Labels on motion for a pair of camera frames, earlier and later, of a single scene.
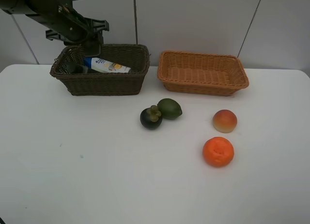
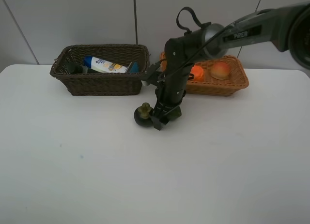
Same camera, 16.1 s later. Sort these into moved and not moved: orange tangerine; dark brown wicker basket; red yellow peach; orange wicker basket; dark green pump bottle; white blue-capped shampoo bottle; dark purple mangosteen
Moved: dark purple mangosteen; orange tangerine; red yellow peach
Not moved: white blue-capped shampoo bottle; orange wicker basket; dark green pump bottle; dark brown wicker basket
